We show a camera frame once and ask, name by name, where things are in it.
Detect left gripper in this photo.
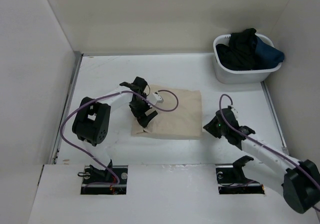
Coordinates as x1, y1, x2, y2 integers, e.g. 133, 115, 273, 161
129, 94, 157, 128

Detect dark blue garment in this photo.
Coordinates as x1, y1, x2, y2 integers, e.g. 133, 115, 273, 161
253, 36, 285, 70

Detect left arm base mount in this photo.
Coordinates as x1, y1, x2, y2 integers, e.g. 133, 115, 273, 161
77, 165, 129, 196

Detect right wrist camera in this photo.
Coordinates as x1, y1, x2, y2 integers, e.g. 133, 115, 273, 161
228, 105, 239, 116

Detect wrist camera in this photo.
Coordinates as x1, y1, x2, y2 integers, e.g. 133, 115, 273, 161
147, 92, 164, 105
228, 105, 239, 116

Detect white laundry basket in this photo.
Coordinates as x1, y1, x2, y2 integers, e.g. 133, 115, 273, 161
212, 34, 282, 85

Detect beige trousers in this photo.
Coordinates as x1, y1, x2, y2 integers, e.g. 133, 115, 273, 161
131, 84, 203, 140

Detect black garment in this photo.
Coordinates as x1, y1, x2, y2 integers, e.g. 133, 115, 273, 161
216, 28, 258, 71

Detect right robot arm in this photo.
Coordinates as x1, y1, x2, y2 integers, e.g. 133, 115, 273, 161
203, 106, 320, 214

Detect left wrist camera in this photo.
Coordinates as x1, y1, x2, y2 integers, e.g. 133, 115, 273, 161
147, 92, 164, 105

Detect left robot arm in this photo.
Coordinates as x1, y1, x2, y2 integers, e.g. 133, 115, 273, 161
72, 76, 163, 184

